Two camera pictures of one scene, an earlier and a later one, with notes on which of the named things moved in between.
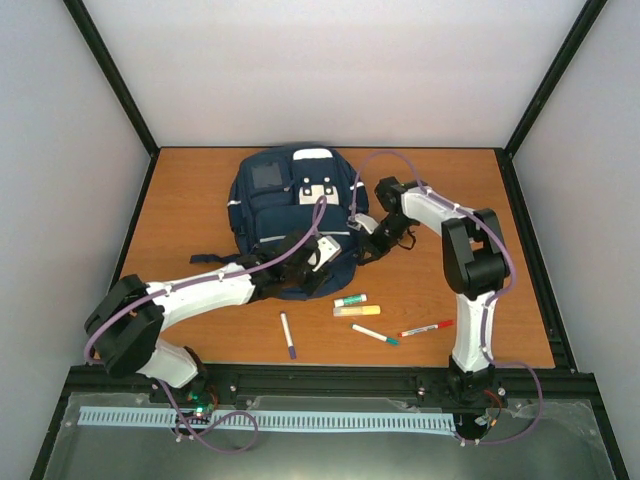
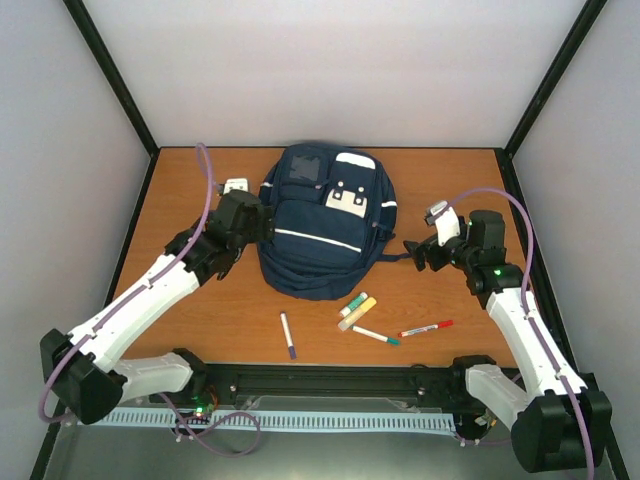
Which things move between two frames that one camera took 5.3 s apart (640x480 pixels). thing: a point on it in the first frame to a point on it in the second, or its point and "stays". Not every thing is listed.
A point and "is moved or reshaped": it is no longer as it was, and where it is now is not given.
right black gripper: x=378 y=250 to x=417 y=249
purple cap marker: x=290 y=343 stays
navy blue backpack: x=292 y=191 is moved or reshaped
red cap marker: x=442 y=324 stays
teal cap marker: x=375 y=334 stays
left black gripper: x=312 y=288 to x=262 y=233
